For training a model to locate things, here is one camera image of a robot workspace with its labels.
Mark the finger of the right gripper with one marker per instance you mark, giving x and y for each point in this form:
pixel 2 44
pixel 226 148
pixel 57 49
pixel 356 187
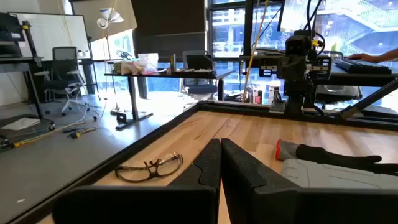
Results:
pixel 303 71
pixel 285 71

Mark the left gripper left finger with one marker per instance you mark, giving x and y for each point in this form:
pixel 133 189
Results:
pixel 186 202

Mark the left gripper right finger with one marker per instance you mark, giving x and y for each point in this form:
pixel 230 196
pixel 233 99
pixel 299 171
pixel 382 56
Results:
pixel 264 202

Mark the grey plastic tool case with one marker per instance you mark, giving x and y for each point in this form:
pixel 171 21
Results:
pixel 326 175

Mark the black work glove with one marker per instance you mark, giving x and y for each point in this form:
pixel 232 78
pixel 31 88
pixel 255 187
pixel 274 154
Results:
pixel 326 157

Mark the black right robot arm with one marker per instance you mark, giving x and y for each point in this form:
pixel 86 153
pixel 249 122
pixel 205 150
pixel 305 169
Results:
pixel 295 96

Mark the person's forearm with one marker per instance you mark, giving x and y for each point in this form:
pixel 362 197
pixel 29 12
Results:
pixel 388 55

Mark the black desk riser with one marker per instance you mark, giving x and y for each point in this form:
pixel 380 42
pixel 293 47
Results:
pixel 357 79

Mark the black keyboard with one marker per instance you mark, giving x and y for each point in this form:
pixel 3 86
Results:
pixel 360 66

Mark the person's hand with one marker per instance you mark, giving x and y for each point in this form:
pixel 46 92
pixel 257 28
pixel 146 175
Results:
pixel 360 57

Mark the blue office chair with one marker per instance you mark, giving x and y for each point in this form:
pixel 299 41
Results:
pixel 199 88

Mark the black standing desk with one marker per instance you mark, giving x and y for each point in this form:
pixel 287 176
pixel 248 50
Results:
pixel 133 99

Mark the clear plastic bag pile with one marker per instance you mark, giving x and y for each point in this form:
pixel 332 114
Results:
pixel 136 67

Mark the white multi-head floor lamp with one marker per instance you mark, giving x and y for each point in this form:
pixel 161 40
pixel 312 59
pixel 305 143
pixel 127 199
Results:
pixel 109 17

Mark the grey mesh office chair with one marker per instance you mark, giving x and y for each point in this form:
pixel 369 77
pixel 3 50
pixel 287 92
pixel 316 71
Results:
pixel 63 59

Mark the whiteboard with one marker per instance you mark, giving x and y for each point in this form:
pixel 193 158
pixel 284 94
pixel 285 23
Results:
pixel 56 34

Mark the black workstation stand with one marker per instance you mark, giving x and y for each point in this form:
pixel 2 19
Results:
pixel 11 31

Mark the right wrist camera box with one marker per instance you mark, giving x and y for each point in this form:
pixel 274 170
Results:
pixel 298 46

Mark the tortoise-frame safety glasses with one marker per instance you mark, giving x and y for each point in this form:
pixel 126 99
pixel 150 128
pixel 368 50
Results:
pixel 151 169

